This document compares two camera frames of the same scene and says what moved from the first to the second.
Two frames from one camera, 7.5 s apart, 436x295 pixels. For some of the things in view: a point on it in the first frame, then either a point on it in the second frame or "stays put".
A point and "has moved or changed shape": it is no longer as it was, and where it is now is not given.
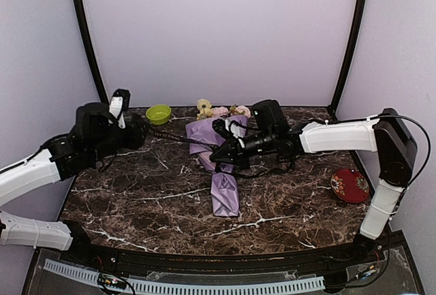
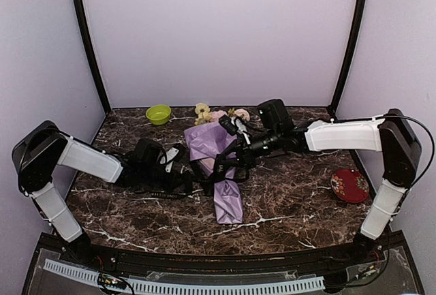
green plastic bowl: [159, 114] stays put
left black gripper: [137, 138] to [173, 182]
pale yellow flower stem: [204, 106] has moved or changed shape
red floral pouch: [349, 185] stays put
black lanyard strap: [290, 160] to [200, 184]
